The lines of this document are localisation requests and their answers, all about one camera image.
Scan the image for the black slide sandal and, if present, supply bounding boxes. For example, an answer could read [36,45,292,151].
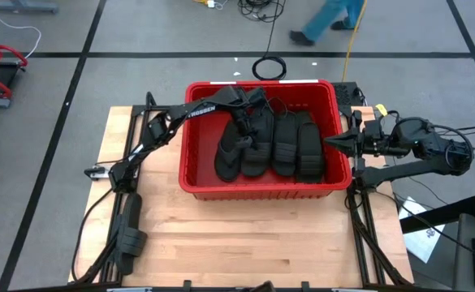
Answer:
[272,112,300,178]
[296,121,326,184]
[114,192,149,277]
[240,108,275,178]

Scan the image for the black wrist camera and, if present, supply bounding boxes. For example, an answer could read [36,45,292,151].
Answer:
[361,119,383,141]
[247,87,267,105]

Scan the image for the black perforated electronics box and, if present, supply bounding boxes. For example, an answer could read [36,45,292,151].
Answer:
[330,82,365,109]

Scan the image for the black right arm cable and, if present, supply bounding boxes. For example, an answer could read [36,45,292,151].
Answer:
[431,123,475,165]

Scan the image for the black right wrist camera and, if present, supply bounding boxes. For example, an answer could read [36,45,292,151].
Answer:
[361,119,383,141]

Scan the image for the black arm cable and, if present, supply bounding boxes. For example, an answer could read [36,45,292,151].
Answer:
[431,123,475,165]
[71,188,114,283]

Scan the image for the red plastic bin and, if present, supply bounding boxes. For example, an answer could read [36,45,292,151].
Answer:
[179,79,352,202]

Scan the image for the person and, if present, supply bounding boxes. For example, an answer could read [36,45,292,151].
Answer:
[288,0,366,46]

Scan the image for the coiled black cable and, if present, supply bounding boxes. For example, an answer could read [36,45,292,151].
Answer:
[252,0,287,81]

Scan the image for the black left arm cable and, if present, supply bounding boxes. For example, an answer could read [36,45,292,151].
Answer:
[71,188,114,283]

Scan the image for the white cable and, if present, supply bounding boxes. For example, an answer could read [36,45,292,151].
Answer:
[0,0,42,60]

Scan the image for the black cable bundle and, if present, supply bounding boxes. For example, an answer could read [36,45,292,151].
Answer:
[236,0,287,24]

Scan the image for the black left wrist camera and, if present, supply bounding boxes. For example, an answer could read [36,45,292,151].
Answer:
[247,87,267,105]

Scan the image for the black flip-flop white-striped sole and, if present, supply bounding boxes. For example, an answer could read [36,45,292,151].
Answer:
[214,120,243,183]

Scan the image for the yellow cable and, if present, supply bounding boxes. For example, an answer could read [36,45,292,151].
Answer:
[341,0,369,83]

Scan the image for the white paper sheet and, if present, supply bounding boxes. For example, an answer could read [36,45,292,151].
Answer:
[399,196,445,264]

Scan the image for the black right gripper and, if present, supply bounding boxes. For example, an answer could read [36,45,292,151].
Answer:
[324,128,409,158]

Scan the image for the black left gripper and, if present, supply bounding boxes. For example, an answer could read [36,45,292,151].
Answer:
[231,103,263,149]

